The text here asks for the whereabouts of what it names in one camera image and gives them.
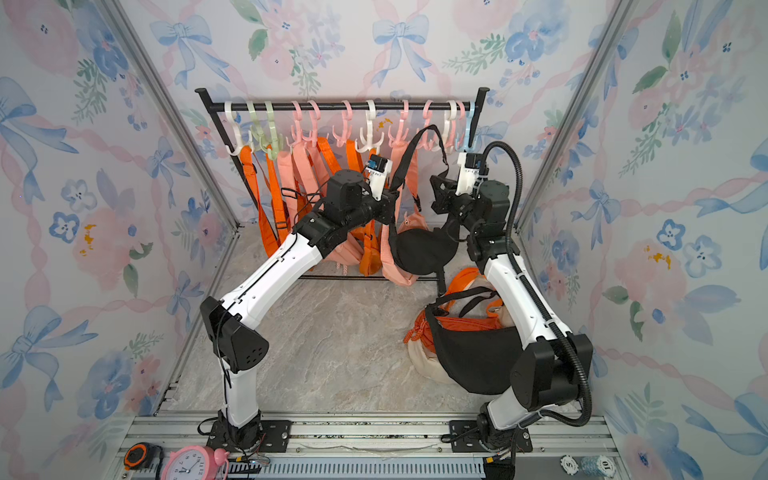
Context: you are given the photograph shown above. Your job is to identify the black crossbody bag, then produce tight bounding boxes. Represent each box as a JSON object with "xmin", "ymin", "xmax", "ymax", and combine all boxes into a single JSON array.
[
  {"xmin": 387, "ymin": 124, "xmax": 461, "ymax": 275},
  {"xmin": 424, "ymin": 287, "xmax": 523, "ymax": 395}
]

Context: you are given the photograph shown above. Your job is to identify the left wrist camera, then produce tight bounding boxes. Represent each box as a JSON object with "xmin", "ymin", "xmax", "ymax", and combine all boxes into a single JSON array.
[{"xmin": 365, "ymin": 154, "xmax": 392, "ymax": 201}]

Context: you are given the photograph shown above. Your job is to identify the orange sling bag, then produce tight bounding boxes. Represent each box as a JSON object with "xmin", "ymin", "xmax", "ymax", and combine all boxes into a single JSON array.
[{"xmin": 345, "ymin": 140, "xmax": 383, "ymax": 277}]

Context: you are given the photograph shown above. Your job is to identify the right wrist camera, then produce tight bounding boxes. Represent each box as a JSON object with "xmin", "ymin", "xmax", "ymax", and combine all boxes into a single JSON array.
[{"xmin": 456, "ymin": 152, "xmax": 484, "ymax": 196}]

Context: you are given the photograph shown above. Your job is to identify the green plastic hook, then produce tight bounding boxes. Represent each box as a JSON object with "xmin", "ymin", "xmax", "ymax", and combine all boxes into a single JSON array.
[{"xmin": 247, "ymin": 100, "xmax": 282, "ymax": 161}]

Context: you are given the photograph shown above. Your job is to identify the black metal garment rack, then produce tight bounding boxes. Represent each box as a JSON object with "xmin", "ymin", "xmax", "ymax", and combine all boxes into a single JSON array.
[{"xmin": 194, "ymin": 87, "xmax": 490, "ymax": 281}]

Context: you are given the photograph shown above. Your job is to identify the pink crossbody bag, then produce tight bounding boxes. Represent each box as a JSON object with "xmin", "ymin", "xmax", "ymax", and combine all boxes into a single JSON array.
[{"xmin": 380, "ymin": 153, "xmax": 428, "ymax": 287}]

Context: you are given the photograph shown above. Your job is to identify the orange black tape measure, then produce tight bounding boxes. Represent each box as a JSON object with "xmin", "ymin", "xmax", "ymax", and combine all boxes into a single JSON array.
[{"xmin": 123, "ymin": 442, "xmax": 163, "ymax": 470}]

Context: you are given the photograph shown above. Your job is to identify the white plastic hook middle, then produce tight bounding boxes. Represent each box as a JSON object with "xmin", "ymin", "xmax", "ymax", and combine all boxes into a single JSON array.
[{"xmin": 355, "ymin": 100, "xmax": 384, "ymax": 153}]

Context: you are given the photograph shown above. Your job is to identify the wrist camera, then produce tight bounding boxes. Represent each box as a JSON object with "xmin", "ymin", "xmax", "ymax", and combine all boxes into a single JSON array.
[
  {"xmin": 365, "ymin": 154, "xmax": 392, "ymax": 201},
  {"xmin": 456, "ymin": 152, "xmax": 484, "ymax": 196}
]

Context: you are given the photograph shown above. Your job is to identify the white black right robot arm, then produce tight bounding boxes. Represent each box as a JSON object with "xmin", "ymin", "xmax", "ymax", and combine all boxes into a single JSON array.
[{"xmin": 424, "ymin": 141, "xmax": 593, "ymax": 463}]

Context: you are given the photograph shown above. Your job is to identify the light blue plastic hook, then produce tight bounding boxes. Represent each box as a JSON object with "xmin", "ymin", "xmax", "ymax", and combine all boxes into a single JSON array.
[{"xmin": 460, "ymin": 102, "xmax": 479, "ymax": 152}]

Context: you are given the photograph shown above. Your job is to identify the pink alarm clock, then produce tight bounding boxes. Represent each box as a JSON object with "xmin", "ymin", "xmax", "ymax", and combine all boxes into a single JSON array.
[{"xmin": 161, "ymin": 445, "xmax": 229, "ymax": 480}]

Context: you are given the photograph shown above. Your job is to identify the white plastic hook left end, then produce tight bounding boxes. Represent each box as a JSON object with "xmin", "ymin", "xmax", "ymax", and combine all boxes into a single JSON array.
[{"xmin": 224, "ymin": 101, "xmax": 245, "ymax": 157}]

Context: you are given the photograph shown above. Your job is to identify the beige crossbody bag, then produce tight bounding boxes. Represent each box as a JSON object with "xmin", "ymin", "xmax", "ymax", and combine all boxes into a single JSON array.
[{"xmin": 403, "ymin": 302, "xmax": 495, "ymax": 385}]

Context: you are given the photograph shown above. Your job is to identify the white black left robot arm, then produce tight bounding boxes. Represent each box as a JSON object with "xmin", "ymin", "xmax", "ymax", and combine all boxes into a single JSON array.
[{"xmin": 200, "ymin": 169, "xmax": 399, "ymax": 453}]

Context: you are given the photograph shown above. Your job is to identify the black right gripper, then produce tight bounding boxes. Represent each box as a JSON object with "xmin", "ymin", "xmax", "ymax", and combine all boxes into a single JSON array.
[{"xmin": 434, "ymin": 175, "xmax": 484, "ymax": 240}]

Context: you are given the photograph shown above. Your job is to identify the white poker chips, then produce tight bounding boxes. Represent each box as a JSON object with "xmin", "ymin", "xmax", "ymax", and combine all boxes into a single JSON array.
[{"xmin": 559, "ymin": 455, "xmax": 618, "ymax": 479}]

